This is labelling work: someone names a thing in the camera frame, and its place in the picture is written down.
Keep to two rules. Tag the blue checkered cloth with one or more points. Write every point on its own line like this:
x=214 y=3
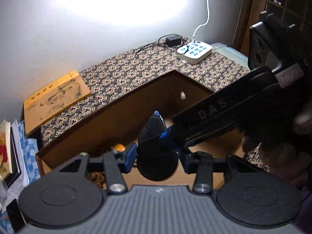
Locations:
x=29 y=149

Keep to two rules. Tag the picture book stack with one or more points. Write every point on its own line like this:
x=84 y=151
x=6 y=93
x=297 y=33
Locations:
x=13 y=171

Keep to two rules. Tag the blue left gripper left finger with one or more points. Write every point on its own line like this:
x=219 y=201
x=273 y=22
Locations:
x=124 y=160

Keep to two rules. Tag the person's right hand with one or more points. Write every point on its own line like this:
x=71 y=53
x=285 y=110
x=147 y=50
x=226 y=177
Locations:
x=288 y=156

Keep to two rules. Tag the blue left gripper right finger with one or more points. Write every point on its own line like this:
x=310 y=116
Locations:
x=190 y=161

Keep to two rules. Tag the yellow book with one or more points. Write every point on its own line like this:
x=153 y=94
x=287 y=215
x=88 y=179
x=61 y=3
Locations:
x=53 y=99

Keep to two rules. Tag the black power adapter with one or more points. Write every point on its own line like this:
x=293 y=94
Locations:
x=168 y=40

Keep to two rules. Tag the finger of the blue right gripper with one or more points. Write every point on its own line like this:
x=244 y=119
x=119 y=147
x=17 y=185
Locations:
x=166 y=138

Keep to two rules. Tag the pine cone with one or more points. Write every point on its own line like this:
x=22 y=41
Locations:
x=98 y=178

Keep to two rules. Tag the floral black tablecloth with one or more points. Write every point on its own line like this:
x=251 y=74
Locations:
x=123 y=73

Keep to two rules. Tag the brown cardboard box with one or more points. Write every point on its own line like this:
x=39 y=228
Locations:
x=122 y=120

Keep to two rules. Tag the white power strip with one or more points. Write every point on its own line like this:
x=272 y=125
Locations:
x=194 y=52

